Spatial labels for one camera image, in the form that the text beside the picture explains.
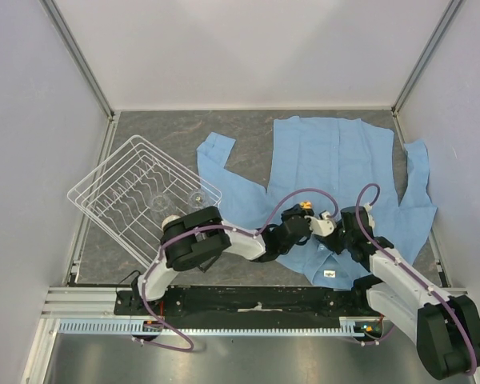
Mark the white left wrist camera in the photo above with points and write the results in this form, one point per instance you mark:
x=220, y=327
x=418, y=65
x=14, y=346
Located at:
x=323, y=225

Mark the light blue button shirt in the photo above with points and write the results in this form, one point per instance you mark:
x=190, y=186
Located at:
x=334, y=163

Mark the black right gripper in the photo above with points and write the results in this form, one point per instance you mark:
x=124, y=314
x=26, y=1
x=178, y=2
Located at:
x=330, y=240

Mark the light blue cable duct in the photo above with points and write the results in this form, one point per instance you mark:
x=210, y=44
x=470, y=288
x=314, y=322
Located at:
x=130, y=327

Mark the white wire dish rack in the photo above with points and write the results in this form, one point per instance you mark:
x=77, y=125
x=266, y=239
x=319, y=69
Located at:
x=115, y=195

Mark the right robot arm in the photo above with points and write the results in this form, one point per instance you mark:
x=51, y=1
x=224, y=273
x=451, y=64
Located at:
x=444, y=328

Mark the aluminium frame rail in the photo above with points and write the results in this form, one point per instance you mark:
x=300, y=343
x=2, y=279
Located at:
x=62, y=303

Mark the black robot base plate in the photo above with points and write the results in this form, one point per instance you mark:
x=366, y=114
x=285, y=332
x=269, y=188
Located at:
x=260, y=306

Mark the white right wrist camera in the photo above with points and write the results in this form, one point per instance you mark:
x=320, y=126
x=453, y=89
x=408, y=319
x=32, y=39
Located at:
x=370, y=210

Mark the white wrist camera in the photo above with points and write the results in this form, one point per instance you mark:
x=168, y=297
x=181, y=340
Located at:
x=323, y=225
x=370, y=210

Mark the clear drinking glass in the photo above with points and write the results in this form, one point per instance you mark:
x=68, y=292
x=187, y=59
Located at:
x=159, y=203

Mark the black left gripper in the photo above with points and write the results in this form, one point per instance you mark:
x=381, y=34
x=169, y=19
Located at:
x=295, y=210

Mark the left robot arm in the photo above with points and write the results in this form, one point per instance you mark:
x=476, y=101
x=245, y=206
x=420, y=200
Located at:
x=199, y=239

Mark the clear glass with base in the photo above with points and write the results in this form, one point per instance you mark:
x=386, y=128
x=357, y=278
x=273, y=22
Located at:
x=197, y=200

